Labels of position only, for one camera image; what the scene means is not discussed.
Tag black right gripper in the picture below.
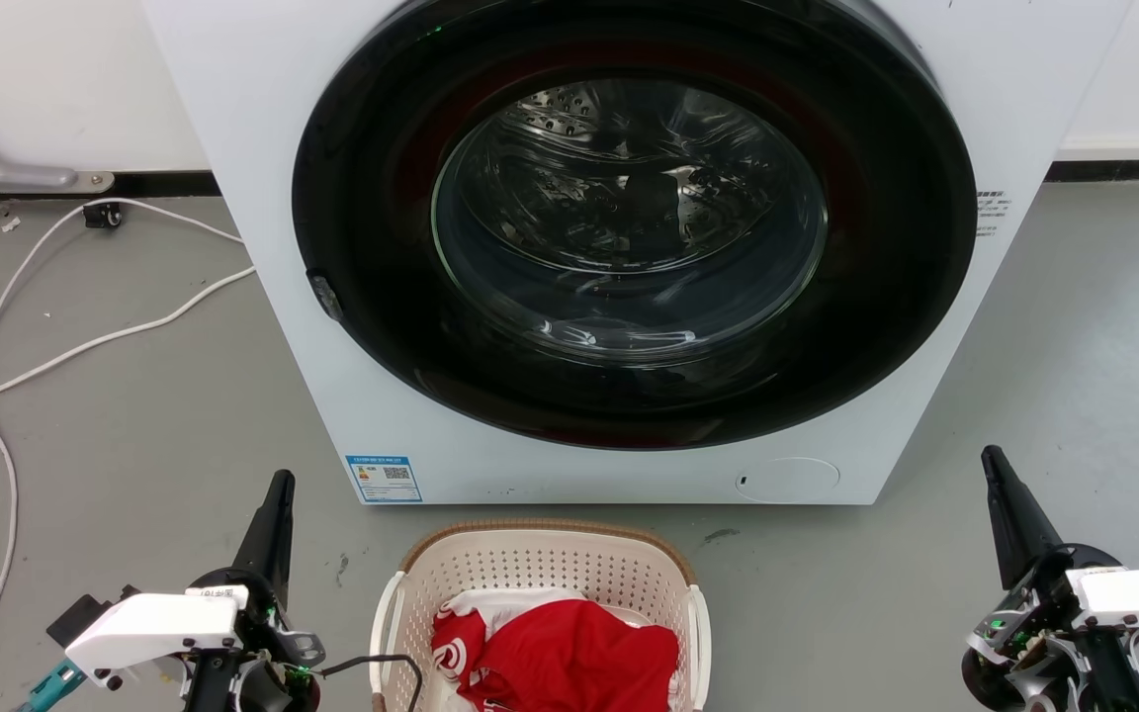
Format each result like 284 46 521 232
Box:
961 445 1124 712

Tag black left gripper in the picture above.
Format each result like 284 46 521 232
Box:
184 470 326 712

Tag beige perforated laundry basket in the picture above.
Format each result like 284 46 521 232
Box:
369 519 712 712

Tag blue energy label sticker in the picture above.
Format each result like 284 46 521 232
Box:
345 454 424 504

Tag black round washer door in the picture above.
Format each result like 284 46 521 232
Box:
291 0 979 452

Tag red garment with white print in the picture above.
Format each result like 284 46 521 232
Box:
430 597 681 712

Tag white front-load washing machine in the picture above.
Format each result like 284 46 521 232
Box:
141 0 1134 506

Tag thin black left gripper cable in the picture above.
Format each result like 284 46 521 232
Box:
316 653 425 712

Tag teal cable connector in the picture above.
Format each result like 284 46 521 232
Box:
18 658 88 712

